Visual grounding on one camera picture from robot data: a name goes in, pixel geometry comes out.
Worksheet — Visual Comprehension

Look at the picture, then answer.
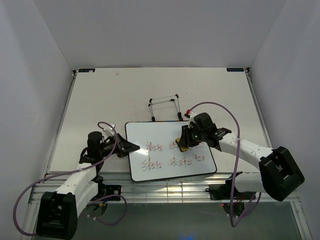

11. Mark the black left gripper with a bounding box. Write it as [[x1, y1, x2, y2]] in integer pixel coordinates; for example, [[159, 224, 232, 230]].
[[99, 133, 139, 158]]

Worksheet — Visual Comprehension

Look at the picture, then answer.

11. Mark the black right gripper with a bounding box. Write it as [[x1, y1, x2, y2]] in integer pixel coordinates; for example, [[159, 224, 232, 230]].
[[178, 123, 207, 148]]

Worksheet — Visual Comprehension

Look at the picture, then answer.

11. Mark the yellow bone-shaped eraser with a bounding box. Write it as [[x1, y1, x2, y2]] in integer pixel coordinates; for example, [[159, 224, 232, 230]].
[[175, 137, 189, 153]]

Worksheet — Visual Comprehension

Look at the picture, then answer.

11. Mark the white dry-erase whiteboard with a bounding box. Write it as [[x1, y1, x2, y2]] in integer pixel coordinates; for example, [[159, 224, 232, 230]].
[[125, 121, 217, 183]]

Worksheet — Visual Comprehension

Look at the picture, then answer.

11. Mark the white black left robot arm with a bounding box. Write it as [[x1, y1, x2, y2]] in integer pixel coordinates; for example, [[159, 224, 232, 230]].
[[36, 131, 140, 240]]

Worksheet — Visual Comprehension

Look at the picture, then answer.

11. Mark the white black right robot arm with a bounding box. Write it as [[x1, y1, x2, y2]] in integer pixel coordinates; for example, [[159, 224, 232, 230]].
[[176, 110, 305, 202]]

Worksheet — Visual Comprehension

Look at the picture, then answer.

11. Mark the folding metal easel stand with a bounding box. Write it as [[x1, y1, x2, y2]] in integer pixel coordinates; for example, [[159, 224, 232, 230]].
[[148, 94, 184, 122]]

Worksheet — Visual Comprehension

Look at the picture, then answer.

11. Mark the blue right corner label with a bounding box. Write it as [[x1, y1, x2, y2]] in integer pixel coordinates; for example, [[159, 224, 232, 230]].
[[226, 67, 244, 72]]

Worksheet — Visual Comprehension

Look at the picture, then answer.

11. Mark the blue corner label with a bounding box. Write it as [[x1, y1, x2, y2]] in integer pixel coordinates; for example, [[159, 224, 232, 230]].
[[78, 68, 96, 73], [226, 67, 244, 72]]

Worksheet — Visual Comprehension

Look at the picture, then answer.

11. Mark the blue left corner label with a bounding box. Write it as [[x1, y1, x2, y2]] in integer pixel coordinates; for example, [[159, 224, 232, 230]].
[[78, 68, 96, 73]]

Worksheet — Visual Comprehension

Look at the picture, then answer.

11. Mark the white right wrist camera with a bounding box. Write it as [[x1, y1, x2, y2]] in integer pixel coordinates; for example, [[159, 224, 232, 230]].
[[184, 109, 198, 129]]

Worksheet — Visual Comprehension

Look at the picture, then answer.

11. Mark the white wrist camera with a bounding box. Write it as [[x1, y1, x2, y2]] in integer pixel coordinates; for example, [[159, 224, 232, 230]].
[[184, 109, 198, 129], [103, 122, 116, 136]]

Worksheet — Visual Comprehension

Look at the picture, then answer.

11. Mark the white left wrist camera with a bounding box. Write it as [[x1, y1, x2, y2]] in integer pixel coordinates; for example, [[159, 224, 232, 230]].
[[103, 122, 116, 136]]

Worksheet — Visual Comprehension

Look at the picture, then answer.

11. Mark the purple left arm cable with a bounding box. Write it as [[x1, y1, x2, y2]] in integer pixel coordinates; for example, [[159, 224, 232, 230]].
[[12, 121, 128, 237]]

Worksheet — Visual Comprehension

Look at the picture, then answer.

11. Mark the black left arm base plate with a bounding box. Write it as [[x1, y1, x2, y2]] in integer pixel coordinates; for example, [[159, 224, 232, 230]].
[[90, 184, 122, 201]]

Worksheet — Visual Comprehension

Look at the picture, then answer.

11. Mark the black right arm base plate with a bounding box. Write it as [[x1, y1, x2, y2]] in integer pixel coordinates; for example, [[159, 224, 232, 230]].
[[205, 184, 256, 201]]

